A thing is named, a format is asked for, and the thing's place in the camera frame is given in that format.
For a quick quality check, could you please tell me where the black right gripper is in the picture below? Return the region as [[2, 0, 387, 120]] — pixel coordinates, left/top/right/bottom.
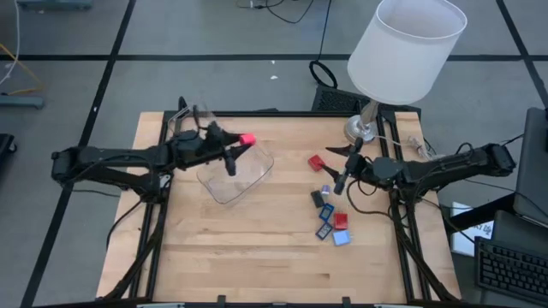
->
[[321, 137, 406, 196]]

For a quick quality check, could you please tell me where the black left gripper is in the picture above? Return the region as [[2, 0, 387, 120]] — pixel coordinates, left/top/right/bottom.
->
[[170, 122, 253, 177]]

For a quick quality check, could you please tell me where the clear plastic bin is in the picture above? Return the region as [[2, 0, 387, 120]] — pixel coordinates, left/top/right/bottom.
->
[[168, 101, 276, 207]]

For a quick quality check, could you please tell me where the blue rectangular case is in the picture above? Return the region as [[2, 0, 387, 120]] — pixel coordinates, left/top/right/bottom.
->
[[318, 203, 336, 222], [314, 221, 334, 241]]

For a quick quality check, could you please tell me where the light blue box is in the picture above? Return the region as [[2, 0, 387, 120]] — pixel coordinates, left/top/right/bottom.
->
[[331, 230, 352, 247]]

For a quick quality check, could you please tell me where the black perforated case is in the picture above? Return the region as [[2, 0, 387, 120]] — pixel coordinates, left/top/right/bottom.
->
[[311, 84, 423, 120]]

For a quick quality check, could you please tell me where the white shade table lamp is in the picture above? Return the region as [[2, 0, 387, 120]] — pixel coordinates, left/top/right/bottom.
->
[[343, 0, 468, 145]]

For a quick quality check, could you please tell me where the white paper sheet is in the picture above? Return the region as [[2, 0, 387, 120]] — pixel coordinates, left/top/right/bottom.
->
[[450, 201, 496, 258]]

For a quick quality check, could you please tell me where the dark grey laptop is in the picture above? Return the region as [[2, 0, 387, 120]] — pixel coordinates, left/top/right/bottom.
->
[[512, 106, 548, 230]]

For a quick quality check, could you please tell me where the black keyboard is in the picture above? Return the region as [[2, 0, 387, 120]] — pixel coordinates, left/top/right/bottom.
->
[[474, 235, 548, 306]]

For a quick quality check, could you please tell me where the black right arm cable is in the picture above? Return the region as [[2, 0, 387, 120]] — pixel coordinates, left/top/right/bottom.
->
[[344, 178, 397, 220]]

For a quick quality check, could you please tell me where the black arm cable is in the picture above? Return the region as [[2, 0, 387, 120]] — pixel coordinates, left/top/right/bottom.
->
[[344, 178, 397, 220], [105, 187, 149, 250]]

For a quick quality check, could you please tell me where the translucent lamp cord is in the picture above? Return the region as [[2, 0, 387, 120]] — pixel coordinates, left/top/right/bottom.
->
[[372, 133, 434, 162]]

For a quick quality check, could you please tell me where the black coiled floor cable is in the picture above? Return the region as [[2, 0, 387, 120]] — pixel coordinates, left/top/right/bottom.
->
[[307, 0, 340, 90]]

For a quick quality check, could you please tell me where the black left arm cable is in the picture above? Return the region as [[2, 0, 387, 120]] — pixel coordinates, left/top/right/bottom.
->
[[105, 187, 149, 250]]

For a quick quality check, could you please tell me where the yellow floor cable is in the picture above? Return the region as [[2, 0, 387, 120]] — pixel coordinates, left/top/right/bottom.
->
[[0, 42, 45, 97]]

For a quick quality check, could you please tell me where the grey floor cable cover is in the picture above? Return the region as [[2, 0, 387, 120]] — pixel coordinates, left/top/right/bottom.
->
[[0, 94, 45, 110], [16, 0, 93, 12]]

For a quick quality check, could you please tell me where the white floor cable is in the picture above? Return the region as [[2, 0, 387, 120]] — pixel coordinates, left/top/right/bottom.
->
[[0, 0, 21, 86]]

